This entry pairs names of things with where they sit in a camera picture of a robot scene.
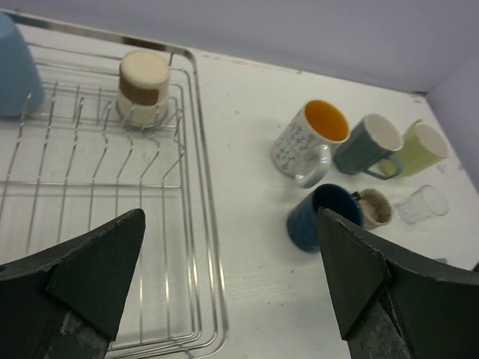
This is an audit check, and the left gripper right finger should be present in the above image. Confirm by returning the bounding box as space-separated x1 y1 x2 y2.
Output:
317 209 478 358

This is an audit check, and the dark blue mug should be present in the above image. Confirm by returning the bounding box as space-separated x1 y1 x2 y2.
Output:
286 183 363 253

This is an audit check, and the light green ceramic mug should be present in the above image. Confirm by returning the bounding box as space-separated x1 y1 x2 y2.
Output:
396 120 449 177

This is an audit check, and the white pearly round cup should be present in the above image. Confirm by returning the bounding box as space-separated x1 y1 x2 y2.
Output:
270 99 350 188

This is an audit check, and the beige cup with brown band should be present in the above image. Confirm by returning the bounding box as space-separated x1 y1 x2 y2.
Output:
117 49 171 129

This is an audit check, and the clear glass cup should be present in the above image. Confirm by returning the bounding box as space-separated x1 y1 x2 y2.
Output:
394 185 449 224

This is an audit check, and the grey blue ceramic mug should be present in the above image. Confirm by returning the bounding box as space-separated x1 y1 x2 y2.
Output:
333 114 403 180

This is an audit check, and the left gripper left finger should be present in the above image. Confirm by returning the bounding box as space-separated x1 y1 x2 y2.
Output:
1 209 146 358

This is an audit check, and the light blue plastic cup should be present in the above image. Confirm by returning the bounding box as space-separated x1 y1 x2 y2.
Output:
1 13 44 117

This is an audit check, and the wire dish rack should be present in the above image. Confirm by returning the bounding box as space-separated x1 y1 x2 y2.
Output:
1 10 229 358

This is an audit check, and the tan ceramic cup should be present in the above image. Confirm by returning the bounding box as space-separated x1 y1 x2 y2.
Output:
352 188 392 230

